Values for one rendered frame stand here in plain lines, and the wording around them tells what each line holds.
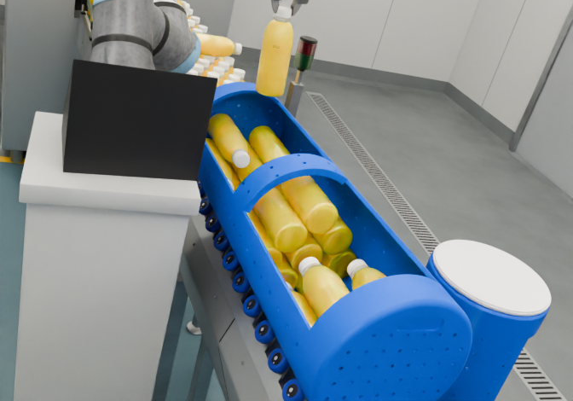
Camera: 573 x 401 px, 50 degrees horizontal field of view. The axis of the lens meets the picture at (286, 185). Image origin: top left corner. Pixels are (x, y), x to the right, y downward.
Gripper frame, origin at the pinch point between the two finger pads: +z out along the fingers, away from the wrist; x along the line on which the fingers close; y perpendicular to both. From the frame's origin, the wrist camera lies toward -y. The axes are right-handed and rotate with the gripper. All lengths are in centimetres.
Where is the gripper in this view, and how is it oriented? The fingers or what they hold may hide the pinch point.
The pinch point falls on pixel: (284, 8)
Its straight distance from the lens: 146.9
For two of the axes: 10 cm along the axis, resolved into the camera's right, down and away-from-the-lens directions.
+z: -2.4, 8.7, 4.4
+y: 3.6, 5.0, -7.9
